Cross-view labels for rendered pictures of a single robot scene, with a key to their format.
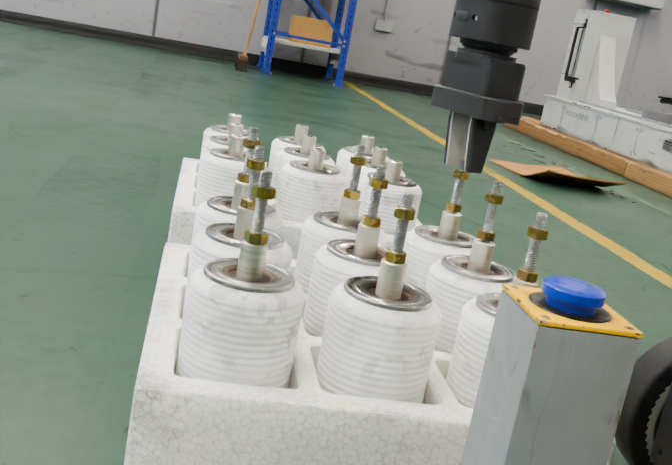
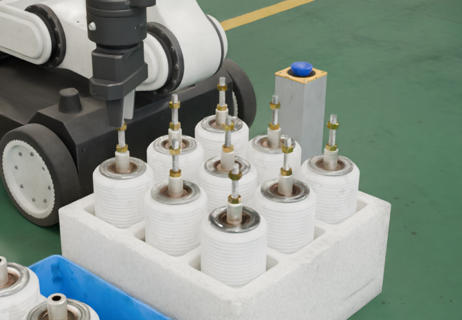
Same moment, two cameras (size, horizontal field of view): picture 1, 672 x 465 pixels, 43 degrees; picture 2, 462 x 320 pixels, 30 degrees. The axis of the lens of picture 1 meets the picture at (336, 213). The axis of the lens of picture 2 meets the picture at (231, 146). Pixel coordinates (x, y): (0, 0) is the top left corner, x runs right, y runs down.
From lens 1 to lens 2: 1.87 m
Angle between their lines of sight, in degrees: 117
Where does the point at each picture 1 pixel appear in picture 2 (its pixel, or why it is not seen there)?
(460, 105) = (138, 80)
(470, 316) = (244, 133)
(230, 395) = not seen: hidden behind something
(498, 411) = (317, 113)
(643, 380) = (71, 168)
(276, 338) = not seen: hidden behind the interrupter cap
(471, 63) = (136, 51)
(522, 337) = (321, 84)
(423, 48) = not seen: outside the picture
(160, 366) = (370, 208)
